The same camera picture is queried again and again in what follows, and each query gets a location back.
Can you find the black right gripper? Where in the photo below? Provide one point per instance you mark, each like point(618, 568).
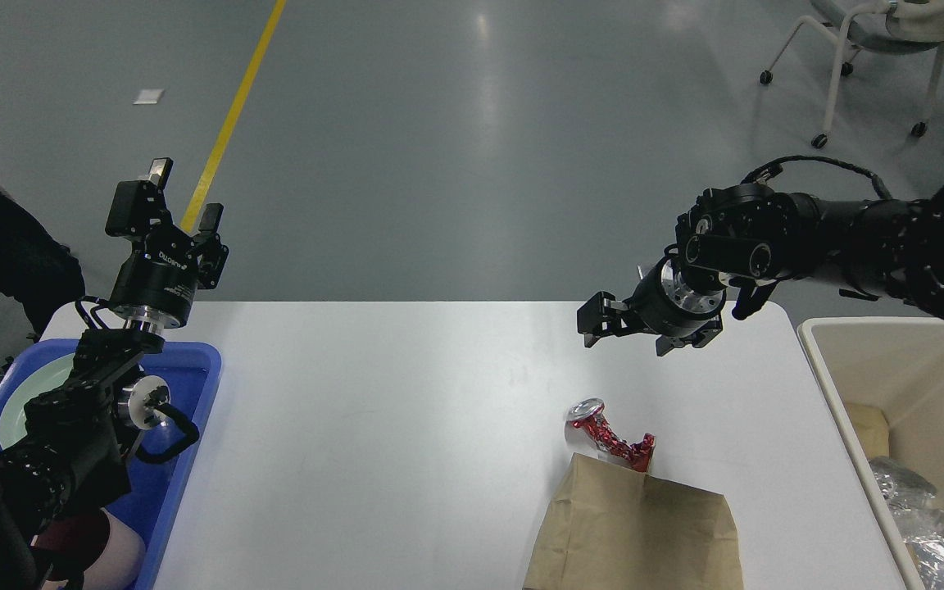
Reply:
point(663, 304)

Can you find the pink mug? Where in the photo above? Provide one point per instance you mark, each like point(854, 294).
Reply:
point(93, 547)

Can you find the mint green plate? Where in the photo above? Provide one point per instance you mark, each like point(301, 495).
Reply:
point(39, 376)

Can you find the beige plastic bin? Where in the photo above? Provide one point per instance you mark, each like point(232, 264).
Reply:
point(895, 364)

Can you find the grey office chair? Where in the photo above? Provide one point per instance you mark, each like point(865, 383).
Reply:
point(898, 28)

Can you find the brown paper bag front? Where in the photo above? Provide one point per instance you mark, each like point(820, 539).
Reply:
point(609, 527)

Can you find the red foil wrapper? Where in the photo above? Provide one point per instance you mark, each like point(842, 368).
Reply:
point(589, 415)

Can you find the aluminium foil sheet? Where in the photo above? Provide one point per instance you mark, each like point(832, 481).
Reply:
point(900, 486)

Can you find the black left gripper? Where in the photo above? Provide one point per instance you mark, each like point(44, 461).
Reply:
point(165, 267)

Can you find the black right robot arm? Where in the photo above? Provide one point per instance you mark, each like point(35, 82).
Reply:
point(751, 238)

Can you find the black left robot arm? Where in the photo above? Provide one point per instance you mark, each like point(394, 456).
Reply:
point(80, 436)

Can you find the blue plastic tray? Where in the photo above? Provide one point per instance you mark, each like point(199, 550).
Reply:
point(192, 372)

